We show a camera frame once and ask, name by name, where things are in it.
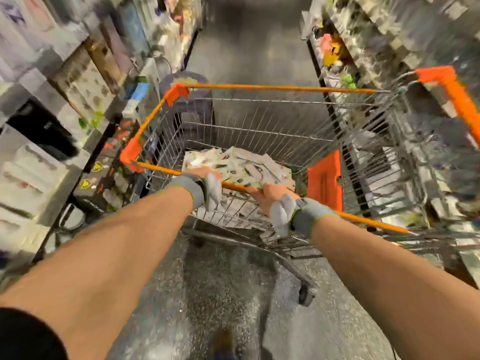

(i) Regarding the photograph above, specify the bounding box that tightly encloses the person's left hand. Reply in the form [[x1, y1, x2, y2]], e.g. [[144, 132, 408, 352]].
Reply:
[[183, 166, 219, 182]]

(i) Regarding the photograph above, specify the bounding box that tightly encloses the person's right forearm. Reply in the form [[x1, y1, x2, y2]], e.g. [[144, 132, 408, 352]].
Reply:
[[307, 217, 480, 360]]

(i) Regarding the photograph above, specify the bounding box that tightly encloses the orange wire shopping cart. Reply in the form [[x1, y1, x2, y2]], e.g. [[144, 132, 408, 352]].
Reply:
[[118, 65, 480, 306]]

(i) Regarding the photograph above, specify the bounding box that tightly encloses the grey wrist tracker band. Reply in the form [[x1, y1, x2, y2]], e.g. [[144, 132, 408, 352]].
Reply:
[[268, 192, 339, 241], [168, 170, 225, 213]]

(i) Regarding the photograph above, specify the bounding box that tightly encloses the person's left forearm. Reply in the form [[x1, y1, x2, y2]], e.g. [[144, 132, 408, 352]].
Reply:
[[0, 183, 196, 360]]

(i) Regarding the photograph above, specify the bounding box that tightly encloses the person's right hand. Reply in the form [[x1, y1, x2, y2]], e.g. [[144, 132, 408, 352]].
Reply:
[[251, 183, 300, 218]]

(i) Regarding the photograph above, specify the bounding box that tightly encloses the black sleeve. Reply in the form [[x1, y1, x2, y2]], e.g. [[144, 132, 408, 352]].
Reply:
[[0, 307, 70, 360]]

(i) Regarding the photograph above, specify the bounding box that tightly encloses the household goods shelf unit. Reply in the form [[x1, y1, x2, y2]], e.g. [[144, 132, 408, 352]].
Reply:
[[300, 0, 480, 290], [0, 0, 205, 290]]

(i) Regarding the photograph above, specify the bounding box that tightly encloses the pile of packets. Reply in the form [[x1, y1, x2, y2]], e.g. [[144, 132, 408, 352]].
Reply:
[[182, 146, 295, 231]]

